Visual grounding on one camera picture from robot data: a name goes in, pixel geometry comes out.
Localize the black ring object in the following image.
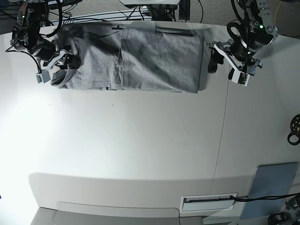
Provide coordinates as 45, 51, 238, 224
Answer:
287, 132, 300, 146

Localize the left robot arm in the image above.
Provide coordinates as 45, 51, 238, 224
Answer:
208, 0, 278, 83

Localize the grey T-shirt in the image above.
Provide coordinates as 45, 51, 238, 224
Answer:
51, 23, 204, 93

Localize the black cable at table edge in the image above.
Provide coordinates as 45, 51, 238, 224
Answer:
231, 193, 300, 203

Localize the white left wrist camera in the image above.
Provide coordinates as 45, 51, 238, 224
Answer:
228, 68, 250, 87

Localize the white cable grommet slot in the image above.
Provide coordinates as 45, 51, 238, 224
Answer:
180, 193, 237, 213

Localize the black yellow patterned object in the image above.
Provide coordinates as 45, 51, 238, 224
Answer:
290, 114, 300, 136

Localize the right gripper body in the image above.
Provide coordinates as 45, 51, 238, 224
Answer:
28, 38, 68, 69

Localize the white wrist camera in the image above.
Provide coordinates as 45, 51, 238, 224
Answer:
228, 68, 250, 87
36, 70, 51, 83

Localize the blue-grey pad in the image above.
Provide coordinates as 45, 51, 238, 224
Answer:
240, 162, 299, 220

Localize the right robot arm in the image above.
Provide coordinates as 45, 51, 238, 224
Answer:
5, 0, 81, 75

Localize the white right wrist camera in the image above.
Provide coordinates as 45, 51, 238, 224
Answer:
36, 70, 51, 83

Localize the black frame post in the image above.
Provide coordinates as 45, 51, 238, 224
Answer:
178, 0, 190, 21

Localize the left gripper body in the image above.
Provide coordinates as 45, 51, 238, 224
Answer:
208, 37, 263, 76

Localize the yellow cable on floor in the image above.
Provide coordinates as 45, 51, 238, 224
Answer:
273, 0, 285, 22

